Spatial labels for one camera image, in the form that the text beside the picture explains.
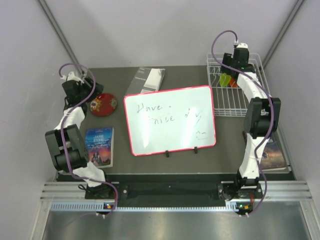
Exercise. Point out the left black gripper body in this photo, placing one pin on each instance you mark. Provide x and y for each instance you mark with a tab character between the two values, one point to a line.
85	89

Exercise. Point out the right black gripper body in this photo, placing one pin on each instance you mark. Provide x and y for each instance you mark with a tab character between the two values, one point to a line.
228	60

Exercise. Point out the red floral plate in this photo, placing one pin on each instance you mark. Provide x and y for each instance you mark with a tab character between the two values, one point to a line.
103	105

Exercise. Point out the lime green plate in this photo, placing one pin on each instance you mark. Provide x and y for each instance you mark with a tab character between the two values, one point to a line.
224	80

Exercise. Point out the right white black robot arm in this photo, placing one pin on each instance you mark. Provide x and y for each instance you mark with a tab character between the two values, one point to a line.
261	119

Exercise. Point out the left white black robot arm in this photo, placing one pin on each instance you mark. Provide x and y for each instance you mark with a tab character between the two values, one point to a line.
65	142

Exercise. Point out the orange plate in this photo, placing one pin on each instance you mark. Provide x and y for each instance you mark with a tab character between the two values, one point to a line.
232	83

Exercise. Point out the Jane Eyre book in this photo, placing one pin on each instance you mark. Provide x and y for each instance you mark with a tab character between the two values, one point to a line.
100	145

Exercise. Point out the red framed whiteboard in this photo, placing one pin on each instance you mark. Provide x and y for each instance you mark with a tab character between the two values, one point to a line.
170	120

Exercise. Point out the Tale of Two Cities book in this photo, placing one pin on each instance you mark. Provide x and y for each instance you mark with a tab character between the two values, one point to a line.
272	157

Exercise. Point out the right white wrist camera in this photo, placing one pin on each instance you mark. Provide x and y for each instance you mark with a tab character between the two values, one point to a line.
240	45

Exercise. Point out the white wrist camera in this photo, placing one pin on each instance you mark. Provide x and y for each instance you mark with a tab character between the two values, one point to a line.
72	77
240	45

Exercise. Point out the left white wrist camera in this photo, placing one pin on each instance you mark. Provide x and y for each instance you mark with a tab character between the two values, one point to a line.
72	77

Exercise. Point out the white wire dish rack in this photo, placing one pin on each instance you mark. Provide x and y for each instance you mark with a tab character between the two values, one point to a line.
231	101

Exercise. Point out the aluminium frame rail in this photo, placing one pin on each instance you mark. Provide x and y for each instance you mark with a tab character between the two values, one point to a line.
62	191

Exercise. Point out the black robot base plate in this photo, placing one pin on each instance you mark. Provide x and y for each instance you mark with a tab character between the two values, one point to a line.
163	192

